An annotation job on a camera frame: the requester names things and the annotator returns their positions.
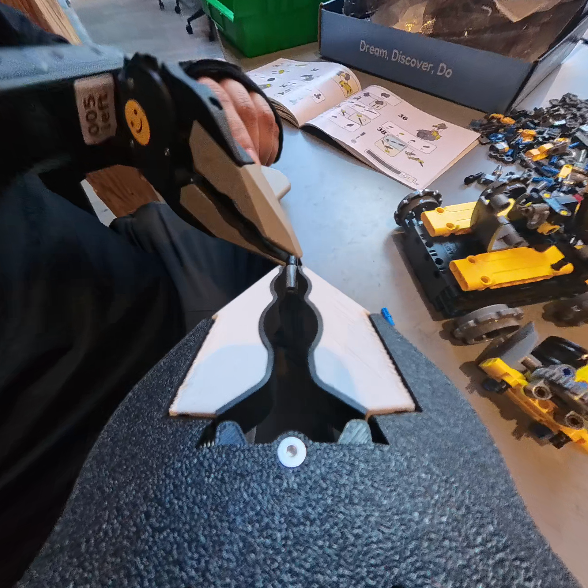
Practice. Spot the small blue brick pin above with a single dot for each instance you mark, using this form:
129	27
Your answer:
387	316

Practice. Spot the grey desk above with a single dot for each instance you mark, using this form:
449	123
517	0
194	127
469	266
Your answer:
349	220

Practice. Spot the pile of small dark connectors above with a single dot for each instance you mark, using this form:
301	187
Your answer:
542	147

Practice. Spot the crumpled plastic bag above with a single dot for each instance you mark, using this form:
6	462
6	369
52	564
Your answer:
459	23

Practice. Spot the yellow black brick vehicle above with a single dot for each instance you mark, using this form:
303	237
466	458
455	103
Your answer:
505	266

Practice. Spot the person's left hand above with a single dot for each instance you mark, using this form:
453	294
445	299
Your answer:
248	119

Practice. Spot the green storage bin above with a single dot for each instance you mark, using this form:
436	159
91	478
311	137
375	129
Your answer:
275	32

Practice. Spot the grey sleeve with black pin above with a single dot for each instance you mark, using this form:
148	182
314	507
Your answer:
291	271

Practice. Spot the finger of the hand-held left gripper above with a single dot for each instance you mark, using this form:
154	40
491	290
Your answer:
206	209
239	183

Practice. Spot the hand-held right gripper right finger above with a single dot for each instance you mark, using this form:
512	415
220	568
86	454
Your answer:
363	367

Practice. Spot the yellow grey engine subassembly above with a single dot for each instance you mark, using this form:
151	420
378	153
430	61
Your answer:
528	390

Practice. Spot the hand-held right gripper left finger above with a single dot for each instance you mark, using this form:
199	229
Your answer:
220	367

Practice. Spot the black chair base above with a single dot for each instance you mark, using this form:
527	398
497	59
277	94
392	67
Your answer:
193	18

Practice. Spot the person's grey trouser leg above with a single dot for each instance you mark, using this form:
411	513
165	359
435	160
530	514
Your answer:
197	257

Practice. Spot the dark cardboard box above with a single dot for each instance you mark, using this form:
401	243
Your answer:
413	59

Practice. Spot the open instruction booklet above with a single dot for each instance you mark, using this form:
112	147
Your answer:
390	138

